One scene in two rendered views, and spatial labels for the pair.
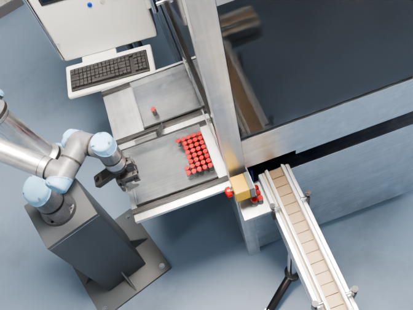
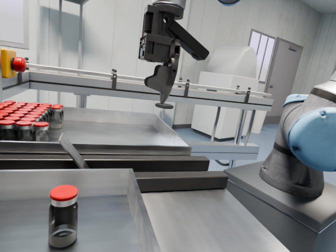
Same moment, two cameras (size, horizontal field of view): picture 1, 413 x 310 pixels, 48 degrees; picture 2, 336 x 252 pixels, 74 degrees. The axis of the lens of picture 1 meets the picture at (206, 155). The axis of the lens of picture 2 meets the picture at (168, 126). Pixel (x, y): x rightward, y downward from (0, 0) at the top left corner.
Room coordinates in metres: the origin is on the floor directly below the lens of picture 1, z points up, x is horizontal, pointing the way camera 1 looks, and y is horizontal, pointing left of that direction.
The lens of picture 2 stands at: (1.41, 0.18, 1.03)
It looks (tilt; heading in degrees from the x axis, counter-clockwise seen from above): 14 degrees down; 163
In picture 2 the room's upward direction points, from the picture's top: 8 degrees clockwise
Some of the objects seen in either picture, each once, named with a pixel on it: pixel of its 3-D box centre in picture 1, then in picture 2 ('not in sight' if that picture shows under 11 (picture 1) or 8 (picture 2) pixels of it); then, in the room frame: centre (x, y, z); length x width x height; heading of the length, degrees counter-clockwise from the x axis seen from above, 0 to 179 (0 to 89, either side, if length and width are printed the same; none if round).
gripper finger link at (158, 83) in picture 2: not in sight; (159, 84); (0.90, 0.31, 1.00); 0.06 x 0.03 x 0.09; 93
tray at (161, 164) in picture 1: (169, 165); (87, 129); (0.96, 0.16, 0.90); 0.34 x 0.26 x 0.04; 92
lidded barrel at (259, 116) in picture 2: not in sight; (253, 117); (-2.70, 3.37, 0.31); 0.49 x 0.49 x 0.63
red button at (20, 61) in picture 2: (230, 191); (17, 64); (0.72, -0.04, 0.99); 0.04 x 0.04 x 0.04; 3
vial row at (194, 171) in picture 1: (189, 157); (37, 123); (0.96, 0.07, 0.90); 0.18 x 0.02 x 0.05; 2
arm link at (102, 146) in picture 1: (105, 148); not in sight; (0.88, 0.31, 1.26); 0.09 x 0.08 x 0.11; 54
